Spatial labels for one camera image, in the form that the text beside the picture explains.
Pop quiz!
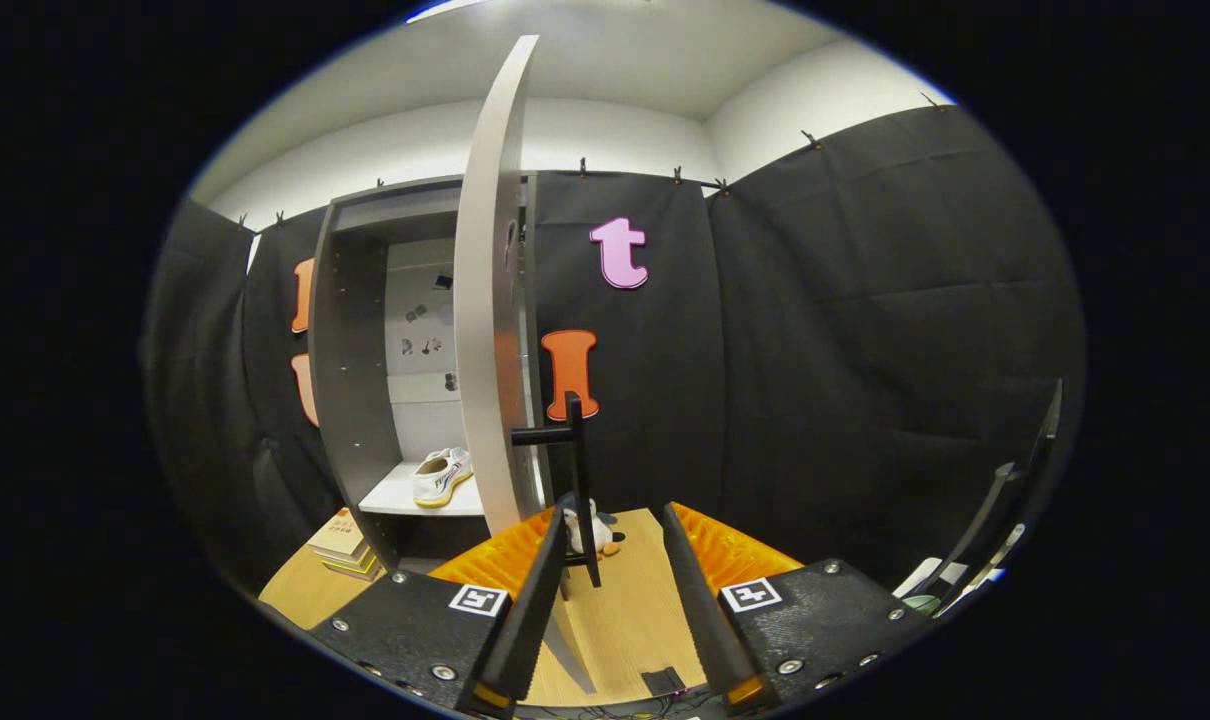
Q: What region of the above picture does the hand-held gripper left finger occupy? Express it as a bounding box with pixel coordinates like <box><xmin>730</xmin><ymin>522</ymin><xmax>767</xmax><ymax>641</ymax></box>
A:
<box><xmin>308</xmin><ymin>505</ymin><xmax>569</xmax><ymax>716</ymax></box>

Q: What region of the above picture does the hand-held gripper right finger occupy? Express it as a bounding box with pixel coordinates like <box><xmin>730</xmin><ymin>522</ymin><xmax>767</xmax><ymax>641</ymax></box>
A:
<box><xmin>662</xmin><ymin>501</ymin><xmax>934</xmax><ymax>713</ymax></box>

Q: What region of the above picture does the white shoe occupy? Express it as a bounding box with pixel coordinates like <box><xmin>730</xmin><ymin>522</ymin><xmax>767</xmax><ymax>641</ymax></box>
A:
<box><xmin>411</xmin><ymin>447</ymin><xmax>474</xmax><ymax>509</ymax></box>

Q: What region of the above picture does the black door handle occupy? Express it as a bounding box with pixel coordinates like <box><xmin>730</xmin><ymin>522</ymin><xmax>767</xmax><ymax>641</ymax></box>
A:
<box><xmin>511</xmin><ymin>392</ymin><xmax>603</xmax><ymax>589</ymax></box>

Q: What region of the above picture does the beige shoe cabinet door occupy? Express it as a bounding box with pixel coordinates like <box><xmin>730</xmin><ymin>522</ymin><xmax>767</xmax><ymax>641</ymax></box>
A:
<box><xmin>453</xmin><ymin>35</ymin><xmax>598</xmax><ymax>694</ymax></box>

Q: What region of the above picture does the grey shoe cabinet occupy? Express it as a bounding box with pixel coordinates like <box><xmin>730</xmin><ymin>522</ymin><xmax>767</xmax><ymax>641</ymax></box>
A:
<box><xmin>308</xmin><ymin>172</ymin><xmax>541</xmax><ymax>571</ymax></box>

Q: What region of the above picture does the plush penguin toy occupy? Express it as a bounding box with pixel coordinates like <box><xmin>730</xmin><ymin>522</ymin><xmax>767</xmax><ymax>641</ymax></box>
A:
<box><xmin>562</xmin><ymin>495</ymin><xmax>623</xmax><ymax>558</ymax></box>

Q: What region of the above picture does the stack of books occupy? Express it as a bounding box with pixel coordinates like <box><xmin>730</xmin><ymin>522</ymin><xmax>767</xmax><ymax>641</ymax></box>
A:
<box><xmin>307</xmin><ymin>508</ymin><xmax>386</xmax><ymax>583</ymax></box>

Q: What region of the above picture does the white paper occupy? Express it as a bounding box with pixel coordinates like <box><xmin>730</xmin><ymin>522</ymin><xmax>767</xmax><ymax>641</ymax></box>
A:
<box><xmin>893</xmin><ymin>558</ymin><xmax>1006</xmax><ymax>601</ymax></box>

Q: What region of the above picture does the black backdrop cloth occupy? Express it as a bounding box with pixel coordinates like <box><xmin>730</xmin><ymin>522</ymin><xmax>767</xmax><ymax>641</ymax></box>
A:
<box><xmin>145</xmin><ymin>105</ymin><xmax>1086</xmax><ymax>601</ymax></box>

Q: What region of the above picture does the black stand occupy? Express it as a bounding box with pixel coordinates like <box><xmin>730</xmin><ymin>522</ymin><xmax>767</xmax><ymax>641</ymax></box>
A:
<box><xmin>905</xmin><ymin>378</ymin><xmax>1064</xmax><ymax>611</ymax></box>

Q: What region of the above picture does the wide ceiling light panel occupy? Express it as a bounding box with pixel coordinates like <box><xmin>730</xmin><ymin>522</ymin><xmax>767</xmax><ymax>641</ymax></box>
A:
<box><xmin>405</xmin><ymin>0</ymin><xmax>486</xmax><ymax>23</ymax></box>

